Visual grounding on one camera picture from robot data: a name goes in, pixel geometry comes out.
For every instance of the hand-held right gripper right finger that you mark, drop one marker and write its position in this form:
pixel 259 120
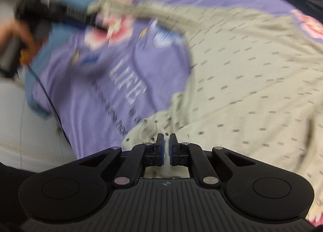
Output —
pixel 172 152

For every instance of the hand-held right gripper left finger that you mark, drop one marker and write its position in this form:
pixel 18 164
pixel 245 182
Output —
pixel 161 152

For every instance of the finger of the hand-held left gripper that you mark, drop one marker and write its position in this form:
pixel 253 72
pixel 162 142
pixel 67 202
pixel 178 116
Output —
pixel 75 15

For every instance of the beige dash-patterned t-shirt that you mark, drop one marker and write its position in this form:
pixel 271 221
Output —
pixel 239 70

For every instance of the person's left hand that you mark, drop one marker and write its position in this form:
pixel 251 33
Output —
pixel 12 30

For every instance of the purple floral blanket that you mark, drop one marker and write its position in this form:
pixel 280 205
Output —
pixel 83 95

